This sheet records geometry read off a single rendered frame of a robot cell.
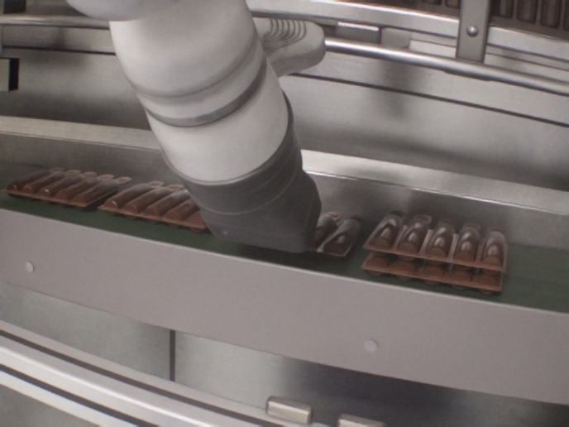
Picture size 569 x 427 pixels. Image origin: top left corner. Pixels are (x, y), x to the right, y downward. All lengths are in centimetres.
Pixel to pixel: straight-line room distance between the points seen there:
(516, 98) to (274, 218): 33
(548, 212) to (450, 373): 19
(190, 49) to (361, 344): 27
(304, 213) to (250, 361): 41
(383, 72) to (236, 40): 39
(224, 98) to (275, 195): 10
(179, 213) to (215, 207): 16
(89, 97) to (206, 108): 51
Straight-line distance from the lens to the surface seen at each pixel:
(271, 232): 47
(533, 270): 58
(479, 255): 52
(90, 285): 59
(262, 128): 37
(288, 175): 42
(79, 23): 65
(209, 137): 36
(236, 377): 88
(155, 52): 32
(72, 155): 77
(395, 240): 53
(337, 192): 65
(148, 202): 62
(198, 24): 32
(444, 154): 71
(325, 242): 56
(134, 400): 52
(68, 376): 55
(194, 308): 54
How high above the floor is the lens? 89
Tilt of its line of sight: 20 degrees down
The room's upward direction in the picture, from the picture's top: 6 degrees clockwise
